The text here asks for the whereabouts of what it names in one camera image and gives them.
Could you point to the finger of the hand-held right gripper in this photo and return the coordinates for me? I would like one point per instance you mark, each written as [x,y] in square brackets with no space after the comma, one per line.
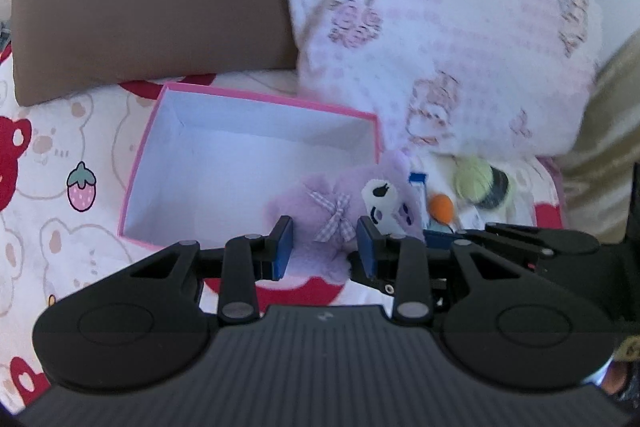
[550,241]
[437,238]

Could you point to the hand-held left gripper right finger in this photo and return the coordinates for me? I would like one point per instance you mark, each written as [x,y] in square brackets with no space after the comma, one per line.
[367,249]

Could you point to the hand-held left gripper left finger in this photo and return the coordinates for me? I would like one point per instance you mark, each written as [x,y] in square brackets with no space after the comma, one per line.
[284,249]

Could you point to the orange makeup sponge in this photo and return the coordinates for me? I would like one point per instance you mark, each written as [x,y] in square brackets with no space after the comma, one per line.
[441,207]

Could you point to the blue wipes packet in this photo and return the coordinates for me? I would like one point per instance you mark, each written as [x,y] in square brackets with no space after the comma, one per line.
[417,189]

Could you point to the purple plush toy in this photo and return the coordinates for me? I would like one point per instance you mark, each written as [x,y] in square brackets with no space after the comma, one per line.
[345,187]

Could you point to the green yarn ball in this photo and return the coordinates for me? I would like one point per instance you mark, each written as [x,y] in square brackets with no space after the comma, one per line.
[472,179]

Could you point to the pink cardboard box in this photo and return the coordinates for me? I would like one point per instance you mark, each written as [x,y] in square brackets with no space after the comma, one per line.
[225,167]

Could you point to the gold satin curtain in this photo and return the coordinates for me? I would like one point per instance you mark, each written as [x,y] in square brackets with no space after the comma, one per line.
[610,132]

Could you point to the pink checked pillow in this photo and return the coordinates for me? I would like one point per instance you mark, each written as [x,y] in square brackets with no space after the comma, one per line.
[425,32]

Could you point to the brown pillow with cloud print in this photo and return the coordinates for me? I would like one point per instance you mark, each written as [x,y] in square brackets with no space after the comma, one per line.
[125,17]

